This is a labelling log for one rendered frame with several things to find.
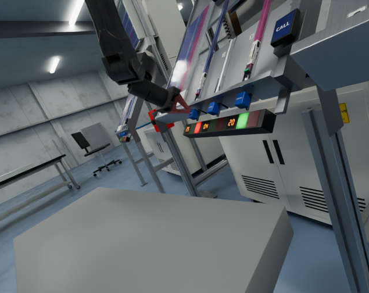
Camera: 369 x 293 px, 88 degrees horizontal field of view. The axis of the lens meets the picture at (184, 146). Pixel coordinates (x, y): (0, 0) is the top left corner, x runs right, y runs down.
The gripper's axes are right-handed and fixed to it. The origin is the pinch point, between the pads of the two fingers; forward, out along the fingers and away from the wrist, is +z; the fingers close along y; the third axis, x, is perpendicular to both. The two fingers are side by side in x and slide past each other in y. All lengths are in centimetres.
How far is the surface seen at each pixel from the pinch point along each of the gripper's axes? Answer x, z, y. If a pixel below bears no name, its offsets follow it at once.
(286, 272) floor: 46, 55, -11
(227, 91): -1.7, -1.0, -19.8
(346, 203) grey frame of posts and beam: 16.4, 19.7, -38.5
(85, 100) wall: -172, -68, 1052
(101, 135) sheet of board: -28, 54, 1013
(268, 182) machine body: 13, 58, 8
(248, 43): -16.2, 1.3, -19.6
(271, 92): -1.8, 3.9, -28.2
